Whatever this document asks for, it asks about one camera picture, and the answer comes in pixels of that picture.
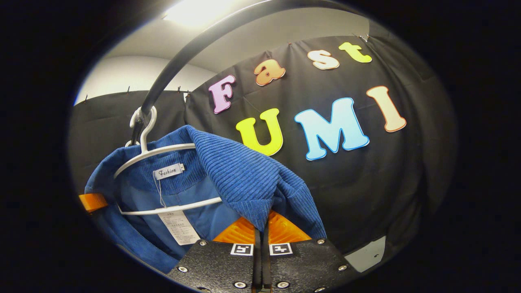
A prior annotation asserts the black metal clothes rack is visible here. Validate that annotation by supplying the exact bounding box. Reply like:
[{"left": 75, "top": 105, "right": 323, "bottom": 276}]
[{"left": 129, "top": 0, "right": 369, "bottom": 145}]

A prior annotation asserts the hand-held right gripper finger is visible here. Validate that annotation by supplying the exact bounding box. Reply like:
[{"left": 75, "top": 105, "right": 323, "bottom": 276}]
[
  {"left": 260, "top": 210, "right": 361, "bottom": 293},
  {"left": 166, "top": 216, "right": 262, "bottom": 293}
]

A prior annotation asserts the ceiling light panel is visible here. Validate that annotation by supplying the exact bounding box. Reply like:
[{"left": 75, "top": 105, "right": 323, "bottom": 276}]
[{"left": 163, "top": 0, "right": 245, "bottom": 27}]

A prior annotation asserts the blue corduroy jacket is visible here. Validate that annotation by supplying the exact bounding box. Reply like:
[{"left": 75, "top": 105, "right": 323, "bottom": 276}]
[{"left": 84, "top": 125, "right": 327, "bottom": 274}]

